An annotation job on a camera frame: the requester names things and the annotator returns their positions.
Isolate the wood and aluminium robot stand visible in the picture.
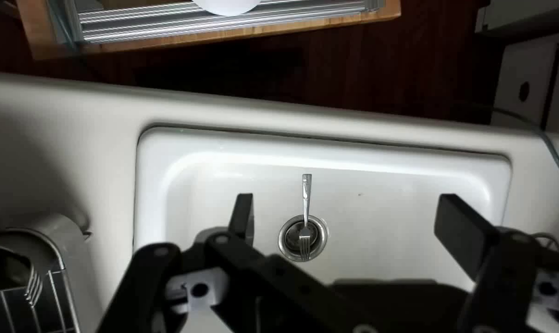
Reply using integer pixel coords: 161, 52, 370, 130
15, 0, 403, 61

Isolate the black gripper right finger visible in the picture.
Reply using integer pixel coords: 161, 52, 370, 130
433, 193, 559, 333

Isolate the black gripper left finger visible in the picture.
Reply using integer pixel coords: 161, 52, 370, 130
96, 193, 379, 333

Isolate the white floor cabinet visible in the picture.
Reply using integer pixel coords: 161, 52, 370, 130
474, 0, 559, 135

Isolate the white kitchen sink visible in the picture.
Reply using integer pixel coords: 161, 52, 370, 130
133, 126, 516, 292

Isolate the grey wire dish rack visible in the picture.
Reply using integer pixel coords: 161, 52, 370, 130
0, 211, 102, 333

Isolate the silver flat cutlery piece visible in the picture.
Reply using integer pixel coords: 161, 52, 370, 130
300, 172, 315, 246

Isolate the chrome sink drain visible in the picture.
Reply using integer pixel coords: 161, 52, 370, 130
276, 215, 331, 263

